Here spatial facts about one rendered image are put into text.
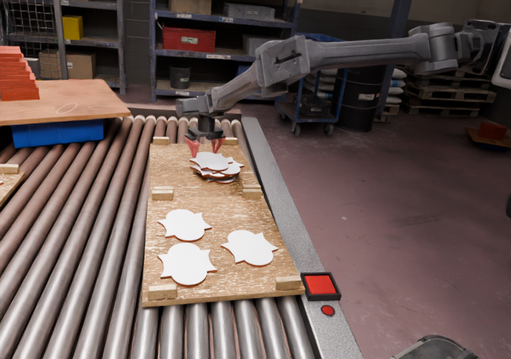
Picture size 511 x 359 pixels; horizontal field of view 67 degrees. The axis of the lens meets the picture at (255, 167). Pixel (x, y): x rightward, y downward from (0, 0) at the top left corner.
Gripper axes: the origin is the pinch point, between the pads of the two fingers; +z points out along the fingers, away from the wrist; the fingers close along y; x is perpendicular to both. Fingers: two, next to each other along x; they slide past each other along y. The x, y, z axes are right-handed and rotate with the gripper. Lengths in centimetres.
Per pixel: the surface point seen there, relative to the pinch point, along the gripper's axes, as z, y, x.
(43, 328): 7, 60, 41
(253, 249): 3.8, 13.4, 45.5
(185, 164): 5.3, 4.5, -4.9
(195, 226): 4.0, 20.8, 30.2
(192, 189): 5.0, 10.8, 11.3
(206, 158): 0.1, 1.0, 3.0
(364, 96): 57, -323, -163
